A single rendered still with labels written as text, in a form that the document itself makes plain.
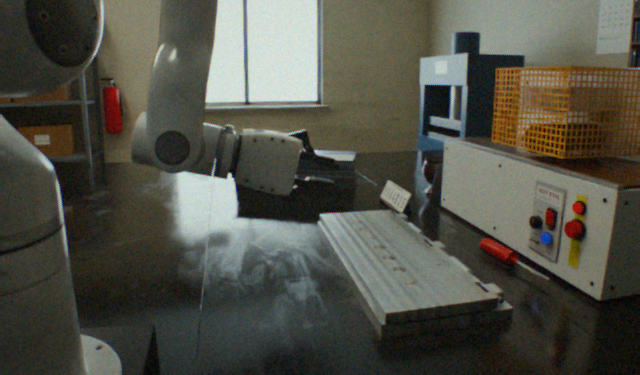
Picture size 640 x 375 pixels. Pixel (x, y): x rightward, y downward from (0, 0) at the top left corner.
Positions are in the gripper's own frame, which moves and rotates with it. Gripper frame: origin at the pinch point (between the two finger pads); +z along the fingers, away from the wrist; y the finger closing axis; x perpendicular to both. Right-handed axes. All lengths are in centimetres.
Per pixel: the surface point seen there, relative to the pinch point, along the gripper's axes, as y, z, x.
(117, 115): 41, -114, -333
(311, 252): 18.5, 3.7, -9.7
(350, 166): 7, 23, -58
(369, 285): 13.5, 7.3, 14.0
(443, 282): 10.9, 18.4, 15.7
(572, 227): -1.3, 38.6, 16.7
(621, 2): -101, 171, -117
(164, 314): 24.4, -21.9, 9.8
